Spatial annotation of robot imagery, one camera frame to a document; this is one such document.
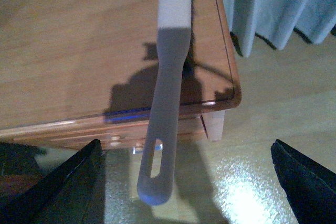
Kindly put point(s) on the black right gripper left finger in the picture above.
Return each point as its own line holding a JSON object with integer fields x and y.
{"x": 62, "y": 196}

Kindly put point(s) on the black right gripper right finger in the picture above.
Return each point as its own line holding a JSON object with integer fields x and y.
{"x": 309, "y": 186}

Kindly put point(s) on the wooden nightstand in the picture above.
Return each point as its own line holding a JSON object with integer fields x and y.
{"x": 76, "y": 70}

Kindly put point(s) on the light grey curtain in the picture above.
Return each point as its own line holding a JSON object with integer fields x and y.
{"x": 275, "y": 20}

